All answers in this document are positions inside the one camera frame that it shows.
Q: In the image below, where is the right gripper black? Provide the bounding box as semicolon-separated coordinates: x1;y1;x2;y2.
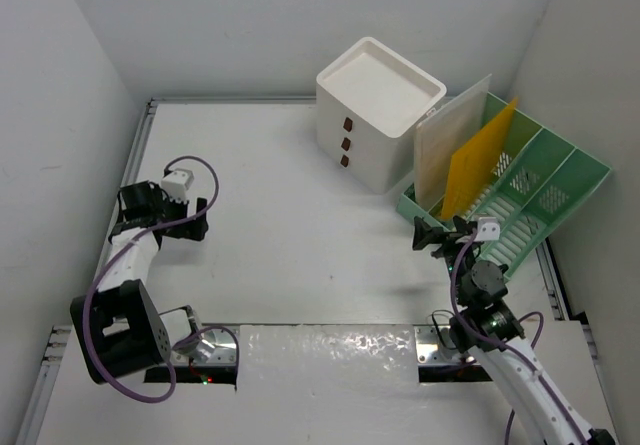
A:
411;214;481;305

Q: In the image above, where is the yellow plastic folder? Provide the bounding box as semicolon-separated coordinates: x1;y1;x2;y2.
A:
440;98;519;221

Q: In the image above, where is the clear document folder with paper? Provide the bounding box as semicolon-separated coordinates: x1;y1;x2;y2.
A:
413;74;492;211

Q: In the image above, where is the white three-drawer cabinet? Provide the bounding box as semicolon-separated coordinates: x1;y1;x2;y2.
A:
316;37;447;194

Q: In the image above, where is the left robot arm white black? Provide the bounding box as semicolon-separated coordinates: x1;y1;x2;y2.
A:
70;170;208;384

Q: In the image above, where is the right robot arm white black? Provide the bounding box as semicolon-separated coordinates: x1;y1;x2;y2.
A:
412;216;615;444

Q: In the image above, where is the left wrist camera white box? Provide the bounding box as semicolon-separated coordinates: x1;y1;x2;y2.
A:
160;169;194;204

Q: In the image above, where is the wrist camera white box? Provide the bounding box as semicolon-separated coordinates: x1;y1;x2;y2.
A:
160;169;194;204
470;215;501;242

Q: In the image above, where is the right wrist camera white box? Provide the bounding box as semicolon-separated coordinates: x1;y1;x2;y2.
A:
470;215;501;242

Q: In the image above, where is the black thin cable at base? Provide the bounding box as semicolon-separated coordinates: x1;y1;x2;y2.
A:
430;309;459;351

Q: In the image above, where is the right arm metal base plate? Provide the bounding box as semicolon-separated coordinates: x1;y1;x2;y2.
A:
414;325;476;367

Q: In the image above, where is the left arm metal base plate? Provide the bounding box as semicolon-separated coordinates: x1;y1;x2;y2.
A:
173;325;240;367

